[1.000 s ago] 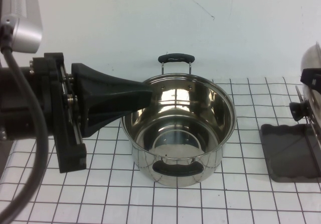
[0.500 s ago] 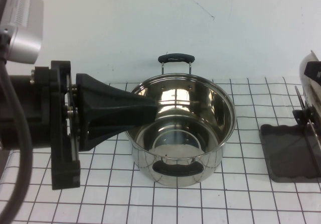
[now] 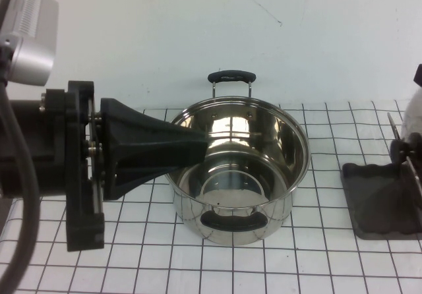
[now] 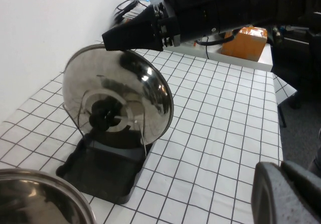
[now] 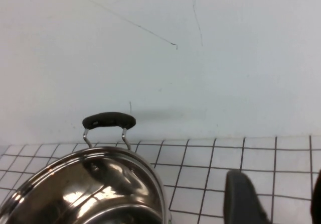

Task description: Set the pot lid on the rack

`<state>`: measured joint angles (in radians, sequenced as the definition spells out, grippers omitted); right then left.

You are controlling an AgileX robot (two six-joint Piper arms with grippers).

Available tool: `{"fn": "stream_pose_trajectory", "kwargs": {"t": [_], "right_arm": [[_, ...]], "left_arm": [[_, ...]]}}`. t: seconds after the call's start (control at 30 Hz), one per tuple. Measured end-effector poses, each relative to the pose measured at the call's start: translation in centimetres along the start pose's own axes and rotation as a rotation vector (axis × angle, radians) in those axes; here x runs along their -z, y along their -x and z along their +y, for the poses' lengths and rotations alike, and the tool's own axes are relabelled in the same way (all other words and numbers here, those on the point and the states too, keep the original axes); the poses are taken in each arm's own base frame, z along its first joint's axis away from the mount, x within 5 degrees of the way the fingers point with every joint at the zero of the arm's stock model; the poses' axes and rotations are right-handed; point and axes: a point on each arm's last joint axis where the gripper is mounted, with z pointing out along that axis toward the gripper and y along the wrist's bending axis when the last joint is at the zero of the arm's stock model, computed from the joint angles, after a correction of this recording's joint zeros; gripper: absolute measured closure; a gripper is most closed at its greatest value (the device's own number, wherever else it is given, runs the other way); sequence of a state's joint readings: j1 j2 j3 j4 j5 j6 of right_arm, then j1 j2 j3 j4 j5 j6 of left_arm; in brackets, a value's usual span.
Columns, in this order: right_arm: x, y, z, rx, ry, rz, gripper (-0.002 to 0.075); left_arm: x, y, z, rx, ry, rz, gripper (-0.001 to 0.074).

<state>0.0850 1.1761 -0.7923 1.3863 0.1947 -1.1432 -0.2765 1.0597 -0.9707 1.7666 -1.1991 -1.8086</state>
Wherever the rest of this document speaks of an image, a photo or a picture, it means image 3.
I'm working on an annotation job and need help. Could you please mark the white black-grid tablecloth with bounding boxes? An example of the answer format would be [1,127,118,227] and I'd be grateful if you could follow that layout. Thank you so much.
[0,98,422,294]

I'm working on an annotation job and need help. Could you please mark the stainless steel lid black knob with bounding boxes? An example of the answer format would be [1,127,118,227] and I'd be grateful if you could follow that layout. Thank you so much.
[390,86,422,192]

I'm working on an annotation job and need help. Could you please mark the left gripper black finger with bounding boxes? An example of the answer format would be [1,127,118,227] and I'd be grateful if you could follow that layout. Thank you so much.
[100,98,209,152]
[105,146,208,201]

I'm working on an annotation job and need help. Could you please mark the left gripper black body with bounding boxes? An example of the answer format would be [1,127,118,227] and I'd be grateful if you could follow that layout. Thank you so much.
[0,80,107,252]

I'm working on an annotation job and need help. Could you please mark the chrome wire lid rack frame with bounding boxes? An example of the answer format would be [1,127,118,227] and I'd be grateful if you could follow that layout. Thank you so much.
[387,111,422,191]

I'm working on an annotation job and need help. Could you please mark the stainless steel pot black handles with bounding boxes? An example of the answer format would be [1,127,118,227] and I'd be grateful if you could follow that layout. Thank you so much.
[160,69,313,247]

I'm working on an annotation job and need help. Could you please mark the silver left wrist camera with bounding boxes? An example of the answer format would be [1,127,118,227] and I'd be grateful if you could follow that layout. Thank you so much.
[0,0,60,88]

